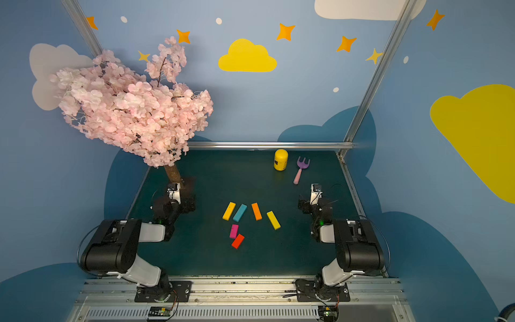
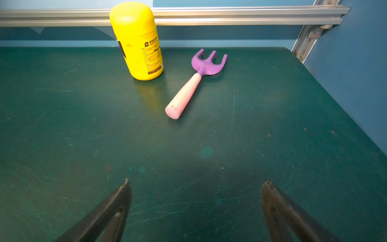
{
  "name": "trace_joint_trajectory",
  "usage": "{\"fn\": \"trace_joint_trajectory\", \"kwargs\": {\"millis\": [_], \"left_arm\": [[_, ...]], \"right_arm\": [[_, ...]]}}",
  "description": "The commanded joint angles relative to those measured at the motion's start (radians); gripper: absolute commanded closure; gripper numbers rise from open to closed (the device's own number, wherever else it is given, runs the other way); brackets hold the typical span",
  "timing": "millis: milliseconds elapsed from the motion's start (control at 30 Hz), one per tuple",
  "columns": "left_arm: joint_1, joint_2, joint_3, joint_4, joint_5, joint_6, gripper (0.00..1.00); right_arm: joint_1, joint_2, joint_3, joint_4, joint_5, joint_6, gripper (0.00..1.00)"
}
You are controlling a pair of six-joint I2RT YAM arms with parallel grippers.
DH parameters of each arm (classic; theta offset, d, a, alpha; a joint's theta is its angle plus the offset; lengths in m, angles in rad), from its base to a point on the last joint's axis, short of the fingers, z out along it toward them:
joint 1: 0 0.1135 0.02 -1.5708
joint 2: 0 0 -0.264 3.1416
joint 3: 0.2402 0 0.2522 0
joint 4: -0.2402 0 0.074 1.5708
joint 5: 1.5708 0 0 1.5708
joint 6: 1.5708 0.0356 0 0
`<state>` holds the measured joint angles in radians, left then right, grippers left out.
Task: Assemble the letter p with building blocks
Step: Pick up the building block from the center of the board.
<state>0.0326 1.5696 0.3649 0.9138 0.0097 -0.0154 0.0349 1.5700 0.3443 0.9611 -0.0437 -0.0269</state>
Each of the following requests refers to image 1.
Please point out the circuit board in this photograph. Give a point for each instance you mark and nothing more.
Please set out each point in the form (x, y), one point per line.
(328, 314)
(159, 313)

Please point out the teal block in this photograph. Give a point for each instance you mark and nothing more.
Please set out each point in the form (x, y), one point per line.
(240, 212)

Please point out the right circuit board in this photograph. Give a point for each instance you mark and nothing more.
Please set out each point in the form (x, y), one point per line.
(328, 314)

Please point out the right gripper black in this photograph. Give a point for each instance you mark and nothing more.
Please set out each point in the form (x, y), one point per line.
(304, 205)

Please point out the magenta block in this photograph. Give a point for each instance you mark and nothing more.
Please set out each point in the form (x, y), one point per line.
(234, 231)

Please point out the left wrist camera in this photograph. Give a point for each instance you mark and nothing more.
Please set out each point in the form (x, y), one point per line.
(173, 191)

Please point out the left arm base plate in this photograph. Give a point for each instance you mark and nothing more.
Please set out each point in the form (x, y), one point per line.
(177, 291)

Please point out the aluminium front rail bed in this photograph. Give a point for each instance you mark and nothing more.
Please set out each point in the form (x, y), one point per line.
(243, 298)

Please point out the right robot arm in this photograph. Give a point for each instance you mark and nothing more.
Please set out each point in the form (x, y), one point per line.
(357, 252)

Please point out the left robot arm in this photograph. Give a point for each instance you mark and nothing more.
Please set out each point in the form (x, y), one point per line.
(113, 251)

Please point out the short yellow block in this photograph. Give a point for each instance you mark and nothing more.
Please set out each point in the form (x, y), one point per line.
(273, 219)

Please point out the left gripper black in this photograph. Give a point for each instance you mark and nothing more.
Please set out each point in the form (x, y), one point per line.
(187, 203)

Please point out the aluminium frame rail back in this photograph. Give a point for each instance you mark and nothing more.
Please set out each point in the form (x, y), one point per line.
(271, 145)

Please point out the long yellow block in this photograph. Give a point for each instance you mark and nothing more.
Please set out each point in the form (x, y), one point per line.
(229, 211)

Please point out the pink cherry blossom tree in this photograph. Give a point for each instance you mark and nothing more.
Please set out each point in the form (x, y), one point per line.
(152, 115)

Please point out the dark tree base plate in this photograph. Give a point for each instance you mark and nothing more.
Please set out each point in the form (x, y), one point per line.
(187, 189)

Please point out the orange block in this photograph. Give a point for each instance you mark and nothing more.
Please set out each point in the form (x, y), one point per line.
(256, 211)

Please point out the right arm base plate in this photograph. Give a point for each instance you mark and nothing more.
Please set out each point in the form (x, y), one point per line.
(317, 291)

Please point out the purple pink toy fork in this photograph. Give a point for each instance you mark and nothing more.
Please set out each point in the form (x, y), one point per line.
(302, 164)

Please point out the red block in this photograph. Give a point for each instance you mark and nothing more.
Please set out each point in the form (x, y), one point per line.
(238, 241)

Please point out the left circuit board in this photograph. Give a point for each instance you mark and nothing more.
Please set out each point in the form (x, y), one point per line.
(159, 313)

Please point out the yellow cylindrical bottle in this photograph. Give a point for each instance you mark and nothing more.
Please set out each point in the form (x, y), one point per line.
(280, 159)

